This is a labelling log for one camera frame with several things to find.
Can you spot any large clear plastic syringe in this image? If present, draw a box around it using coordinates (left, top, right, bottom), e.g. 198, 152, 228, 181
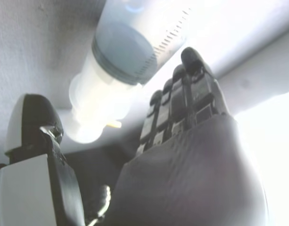
67, 0, 194, 144

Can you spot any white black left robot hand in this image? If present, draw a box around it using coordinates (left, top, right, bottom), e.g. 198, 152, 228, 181
0, 47, 270, 226

